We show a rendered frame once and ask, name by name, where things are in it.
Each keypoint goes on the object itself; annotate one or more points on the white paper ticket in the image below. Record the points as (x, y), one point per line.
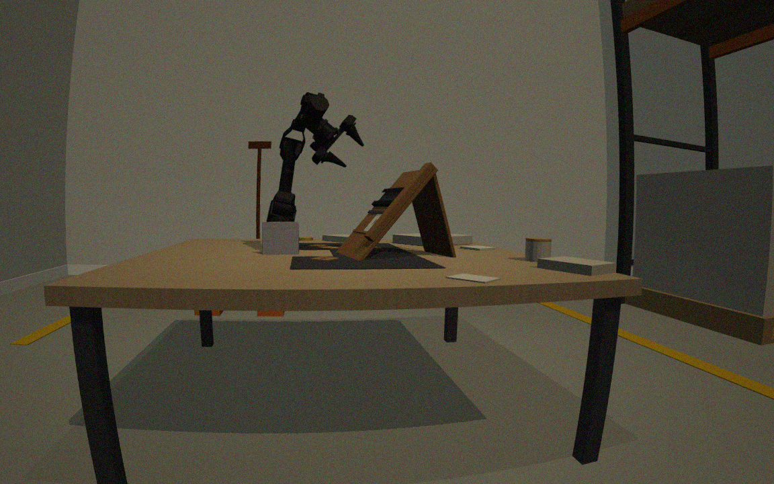
(372, 222)

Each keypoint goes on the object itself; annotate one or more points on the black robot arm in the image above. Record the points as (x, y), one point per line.
(282, 208)

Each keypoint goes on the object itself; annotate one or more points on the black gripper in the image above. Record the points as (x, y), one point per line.
(324, 131)

